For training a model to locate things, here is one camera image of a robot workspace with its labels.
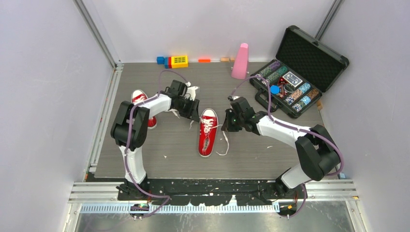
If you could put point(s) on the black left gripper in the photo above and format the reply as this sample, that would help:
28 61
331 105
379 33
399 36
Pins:
192 113

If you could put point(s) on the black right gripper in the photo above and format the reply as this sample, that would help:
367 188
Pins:
227 126

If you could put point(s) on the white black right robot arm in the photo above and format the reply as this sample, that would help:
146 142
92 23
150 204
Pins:
317 153

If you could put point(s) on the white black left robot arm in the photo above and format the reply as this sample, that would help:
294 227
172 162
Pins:
130 126

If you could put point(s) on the blue round dealer chip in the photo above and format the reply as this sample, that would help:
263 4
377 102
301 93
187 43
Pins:
274 89

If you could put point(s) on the pink metronome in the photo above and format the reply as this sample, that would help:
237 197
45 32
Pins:
240 67

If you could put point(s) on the yellow toy block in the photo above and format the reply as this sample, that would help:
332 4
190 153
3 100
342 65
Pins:
179 61

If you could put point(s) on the orange flat block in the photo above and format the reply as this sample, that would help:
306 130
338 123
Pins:
204 60

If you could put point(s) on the red toy block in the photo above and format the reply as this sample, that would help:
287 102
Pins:
168 62

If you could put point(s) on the blue toy cube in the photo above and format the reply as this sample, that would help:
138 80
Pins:
160 60

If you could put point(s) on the playing card deck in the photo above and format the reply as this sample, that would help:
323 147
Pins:
292 79

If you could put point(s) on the black poker chip case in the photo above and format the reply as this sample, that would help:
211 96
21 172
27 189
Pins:
316 64

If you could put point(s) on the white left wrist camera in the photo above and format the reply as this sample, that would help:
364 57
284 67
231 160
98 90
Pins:
191 92

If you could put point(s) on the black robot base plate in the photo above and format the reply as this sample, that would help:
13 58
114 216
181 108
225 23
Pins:
208 192

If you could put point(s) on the aluminium frame rail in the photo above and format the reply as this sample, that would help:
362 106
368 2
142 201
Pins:
101 197

